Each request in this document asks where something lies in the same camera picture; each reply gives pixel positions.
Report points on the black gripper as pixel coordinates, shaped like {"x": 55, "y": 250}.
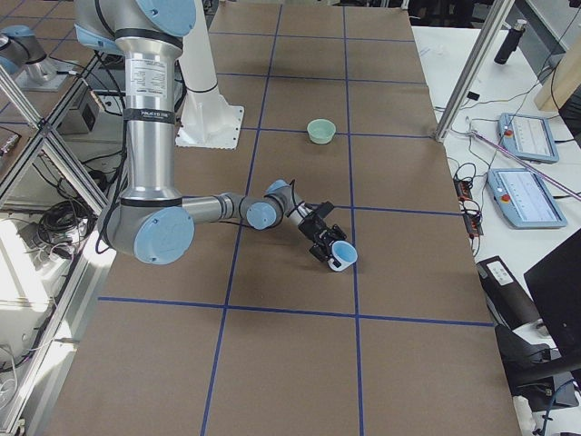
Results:
{"x": 310, "y": 228}

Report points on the light blue paper cup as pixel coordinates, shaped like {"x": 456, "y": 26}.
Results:
{"x": 342, "y": 255}

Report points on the light green ceramic bowl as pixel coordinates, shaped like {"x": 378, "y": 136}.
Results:
{"x": 321, "y": 131}

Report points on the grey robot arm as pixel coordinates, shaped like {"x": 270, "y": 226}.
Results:
{"x": 172, "y": 98}

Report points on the small electronics board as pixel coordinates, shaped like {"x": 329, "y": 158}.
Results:
{"x": 469, "y": 207}

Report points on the black flat box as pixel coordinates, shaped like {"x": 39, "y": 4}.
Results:
{"x": 508, "y": 298}

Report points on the lower blue teach pendant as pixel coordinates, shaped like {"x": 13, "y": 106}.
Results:
{"x": 524, "y": 200}

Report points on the blue teach pendant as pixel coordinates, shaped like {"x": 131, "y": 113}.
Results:
{"x": 524, "y": 200}
{"x": 528, "y": 137}

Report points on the black computer monitor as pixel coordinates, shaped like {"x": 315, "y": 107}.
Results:
{"x": 554, "y": 284}

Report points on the upper blue teach pendant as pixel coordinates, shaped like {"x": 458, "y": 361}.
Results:
{"x": 528, "y": 137}

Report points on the black cylinder on desk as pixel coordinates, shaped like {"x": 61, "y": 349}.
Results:
{"x": 510, "y": 42}

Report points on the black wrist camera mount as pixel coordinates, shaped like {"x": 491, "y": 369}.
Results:
{"x": 324, "y": 209}

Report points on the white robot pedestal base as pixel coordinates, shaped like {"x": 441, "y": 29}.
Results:
{"x": 207, "y": 120}

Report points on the grey box under frame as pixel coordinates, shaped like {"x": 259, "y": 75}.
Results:
{"x": 81, "y": 117}

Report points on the aluminium frame post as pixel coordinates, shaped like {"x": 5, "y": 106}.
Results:
{"x": 487, "y": 34}

